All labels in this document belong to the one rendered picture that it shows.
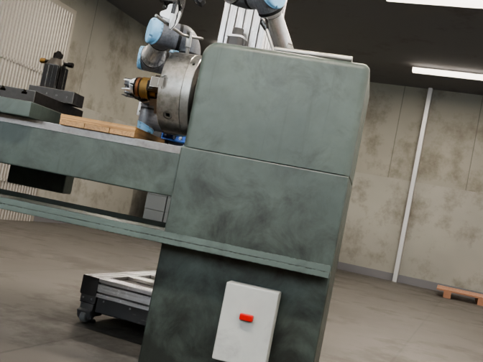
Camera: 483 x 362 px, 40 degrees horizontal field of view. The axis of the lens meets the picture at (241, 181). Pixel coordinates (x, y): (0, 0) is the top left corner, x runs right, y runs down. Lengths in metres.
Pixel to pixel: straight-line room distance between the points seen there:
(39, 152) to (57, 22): 6.14
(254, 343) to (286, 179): 0.56
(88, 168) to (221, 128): 0.54
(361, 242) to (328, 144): 8.70
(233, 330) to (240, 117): 0.73
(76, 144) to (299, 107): 0.85
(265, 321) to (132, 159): 0.77
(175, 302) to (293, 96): 0.83
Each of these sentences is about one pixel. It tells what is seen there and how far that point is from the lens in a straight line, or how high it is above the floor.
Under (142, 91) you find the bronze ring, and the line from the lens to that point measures 2.66.
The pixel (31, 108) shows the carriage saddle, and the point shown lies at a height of 0.90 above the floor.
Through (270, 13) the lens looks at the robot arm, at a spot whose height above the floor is 1.53.
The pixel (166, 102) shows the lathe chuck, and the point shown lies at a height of 1.02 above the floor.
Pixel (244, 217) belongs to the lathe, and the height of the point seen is 0.66.
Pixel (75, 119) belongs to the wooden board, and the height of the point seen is 0.89.
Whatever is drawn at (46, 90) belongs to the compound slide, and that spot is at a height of 1.01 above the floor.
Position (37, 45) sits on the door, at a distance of 8.43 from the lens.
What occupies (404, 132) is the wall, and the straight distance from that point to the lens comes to 11.05.
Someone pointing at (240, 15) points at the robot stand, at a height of 1.65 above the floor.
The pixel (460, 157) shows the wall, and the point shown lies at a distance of 10.94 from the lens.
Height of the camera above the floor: 0.70
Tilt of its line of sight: 2 degrees up
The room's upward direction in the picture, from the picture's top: 11 degrees clockwise
